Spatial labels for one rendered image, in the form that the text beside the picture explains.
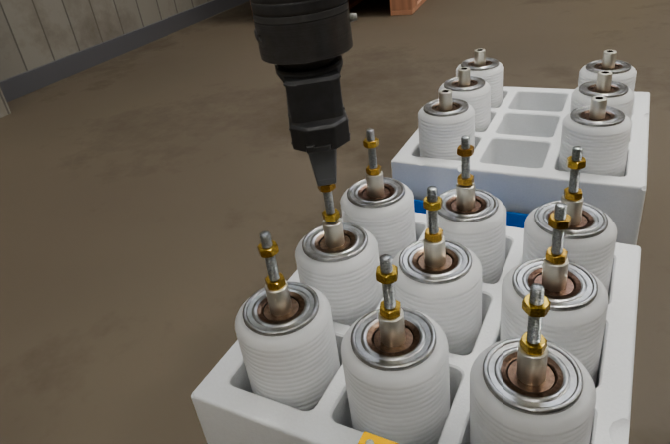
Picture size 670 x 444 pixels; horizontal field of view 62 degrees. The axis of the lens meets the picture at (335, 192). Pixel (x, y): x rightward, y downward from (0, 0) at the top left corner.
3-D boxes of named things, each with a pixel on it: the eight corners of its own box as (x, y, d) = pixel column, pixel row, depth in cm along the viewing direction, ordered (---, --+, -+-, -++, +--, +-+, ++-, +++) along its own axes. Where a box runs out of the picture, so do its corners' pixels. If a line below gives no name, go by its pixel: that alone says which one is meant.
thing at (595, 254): (611, 332, 71) (630, 212, 62) (582, 381, 65) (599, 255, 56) (537, 304, 77) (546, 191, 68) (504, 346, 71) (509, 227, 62)
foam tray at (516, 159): (637, 173, 117) (650, 91, 108) (629, 286, 87) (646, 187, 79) (455, 155, 134) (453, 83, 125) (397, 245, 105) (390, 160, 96)
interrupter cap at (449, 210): (496, 191, 70) (496, 186, 69) (501, 223, 63) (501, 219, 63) (434, 192, 71) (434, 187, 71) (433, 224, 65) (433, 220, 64)
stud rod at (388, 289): (397, 330, 48) (391, 260, 44) (385, 330, 48) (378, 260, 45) (398, 322, 49) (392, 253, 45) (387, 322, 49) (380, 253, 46)
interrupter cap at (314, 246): (344, 219, 68) (343, 215, 68) (381, 245, 62) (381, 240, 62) (290, 243, 65) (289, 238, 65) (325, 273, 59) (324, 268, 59)
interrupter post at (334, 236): (338, 235, 65) (335, 213, 63) (350, 244, 63) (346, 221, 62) (321, 244, 64) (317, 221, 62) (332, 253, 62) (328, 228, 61)
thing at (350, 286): (360, 320, 78) (346, 211, 69) (404, 360, 71) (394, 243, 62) (302, 353, 74) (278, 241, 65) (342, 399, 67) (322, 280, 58)
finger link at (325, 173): (311, 184, 59) (302, 130, 56) (341, 179, 59) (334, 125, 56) (312, 191, 58) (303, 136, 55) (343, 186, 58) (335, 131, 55)
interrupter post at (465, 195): (475, 202, 68) (475, 178, 66) (476, 212, 66) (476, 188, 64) (455, 202, 68) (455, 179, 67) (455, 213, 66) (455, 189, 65)
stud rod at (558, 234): (546, 271, 52) (552, 204, 49) (555, 267, 53) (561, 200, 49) (554, 277, 52) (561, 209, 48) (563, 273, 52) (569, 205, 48)
